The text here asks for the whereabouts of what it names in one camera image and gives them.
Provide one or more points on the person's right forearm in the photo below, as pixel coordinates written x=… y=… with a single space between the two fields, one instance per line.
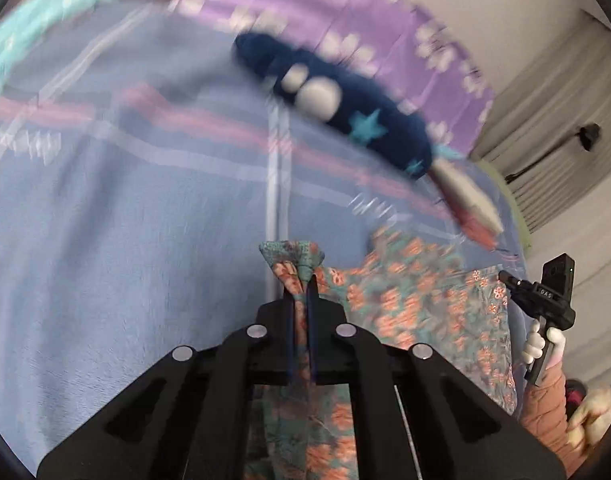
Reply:
x=545 y=410

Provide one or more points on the teal floral shirt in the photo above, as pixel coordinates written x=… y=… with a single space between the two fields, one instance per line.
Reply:
x=410 y=300

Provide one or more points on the beige folded garment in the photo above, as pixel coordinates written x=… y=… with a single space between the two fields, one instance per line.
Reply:
x=465 y=195

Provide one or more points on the teal cloth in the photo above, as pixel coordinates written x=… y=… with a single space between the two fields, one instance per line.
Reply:
x=30 y=30

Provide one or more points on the white pleated curtain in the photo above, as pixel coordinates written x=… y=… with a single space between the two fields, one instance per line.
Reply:
x=550 y=175

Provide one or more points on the black floor lamp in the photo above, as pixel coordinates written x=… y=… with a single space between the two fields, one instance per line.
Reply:
x=591 y=136

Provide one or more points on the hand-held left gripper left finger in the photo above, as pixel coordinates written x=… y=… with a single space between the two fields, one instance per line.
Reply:
x=288 y=320

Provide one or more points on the person's right hand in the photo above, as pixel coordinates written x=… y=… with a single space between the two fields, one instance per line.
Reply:
x=534 y=345

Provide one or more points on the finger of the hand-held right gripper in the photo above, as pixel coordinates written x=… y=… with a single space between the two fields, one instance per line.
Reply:
x=508 y=278

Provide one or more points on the blue plaid bed sheet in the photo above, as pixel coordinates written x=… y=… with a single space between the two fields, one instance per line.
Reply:
x=135 y=260

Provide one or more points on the purple floral pillow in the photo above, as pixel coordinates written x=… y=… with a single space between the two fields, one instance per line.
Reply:
x=385 y=35

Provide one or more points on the navy star fleece cloth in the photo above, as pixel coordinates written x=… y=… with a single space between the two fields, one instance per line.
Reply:
x=375 y=135

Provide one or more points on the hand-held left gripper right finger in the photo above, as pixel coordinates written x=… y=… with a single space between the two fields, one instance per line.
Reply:
x=313 y=320

